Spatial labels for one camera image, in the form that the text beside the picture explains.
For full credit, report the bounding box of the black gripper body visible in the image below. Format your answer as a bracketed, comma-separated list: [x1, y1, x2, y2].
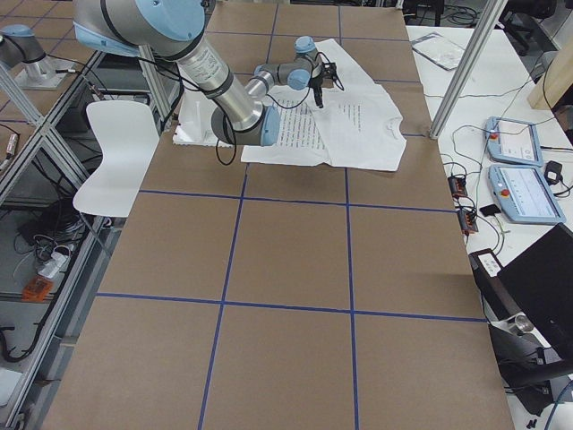
[310, 53, 337, 92]

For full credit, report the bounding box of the white long-sleeve printed shirt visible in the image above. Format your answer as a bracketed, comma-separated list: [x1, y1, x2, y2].
[241, 39, 406, 172]

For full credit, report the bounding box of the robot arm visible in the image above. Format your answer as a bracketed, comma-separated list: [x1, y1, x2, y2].
[1, 24, 46, 70]
[73, 0, 338, 147]

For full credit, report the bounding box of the blue teach pendant far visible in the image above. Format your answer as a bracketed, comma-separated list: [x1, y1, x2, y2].
[484, 116, 543, 167]

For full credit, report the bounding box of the blue teach pendant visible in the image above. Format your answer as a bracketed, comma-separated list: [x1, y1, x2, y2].
[484, 116, 543, 167]
[488, 164, 566, 225]

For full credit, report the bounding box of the white plastic chair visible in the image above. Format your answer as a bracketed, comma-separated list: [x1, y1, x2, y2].
[73, 100, 159, 218]

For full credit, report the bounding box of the blue teach pendant near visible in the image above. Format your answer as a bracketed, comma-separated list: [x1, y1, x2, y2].
[488, 164, 566, 225]

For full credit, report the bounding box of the black laptop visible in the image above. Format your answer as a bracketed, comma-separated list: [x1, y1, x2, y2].
[469, 223, 572, 358]

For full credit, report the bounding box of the white power strip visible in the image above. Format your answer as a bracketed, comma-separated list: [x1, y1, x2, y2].
[38, 248, 70, 279]

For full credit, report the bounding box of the orange box on floor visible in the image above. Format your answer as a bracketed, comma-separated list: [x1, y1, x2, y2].
[21, 276, 54, 302]

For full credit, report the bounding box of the aluminium frame post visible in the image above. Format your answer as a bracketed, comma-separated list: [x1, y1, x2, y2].
[429, 0, 508, 140]

